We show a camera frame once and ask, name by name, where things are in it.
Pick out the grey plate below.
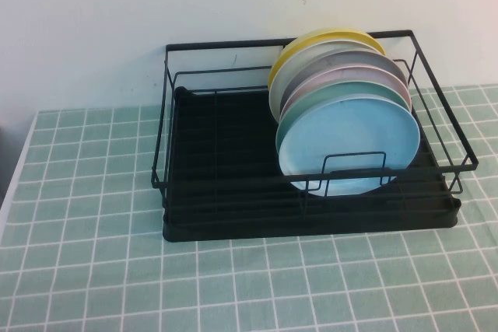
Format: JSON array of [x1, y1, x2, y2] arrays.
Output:
[[279, 48, 408, 108]]

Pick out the mint green plate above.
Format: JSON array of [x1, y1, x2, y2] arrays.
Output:
[[275, 79, 414, 147]]

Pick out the pink plate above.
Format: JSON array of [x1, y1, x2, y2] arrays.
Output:
[[280, 65, 412, 116]]

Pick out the yellow plate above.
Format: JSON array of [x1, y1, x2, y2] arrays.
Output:
[[267, 27, 388, 93]]

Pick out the light blue plate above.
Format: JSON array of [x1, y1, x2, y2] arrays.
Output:
[[276, 92, 423, 198]]

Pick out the green checked tablecloth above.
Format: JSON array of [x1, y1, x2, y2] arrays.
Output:
[[0, 83, 498, 332]]

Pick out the white plate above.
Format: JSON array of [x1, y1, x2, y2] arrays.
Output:
[[268, 40, 383, 124]]

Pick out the black wire dish rack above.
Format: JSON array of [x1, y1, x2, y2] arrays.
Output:
[[149, 29, 479, 222], [162, 85, 463, 243]]

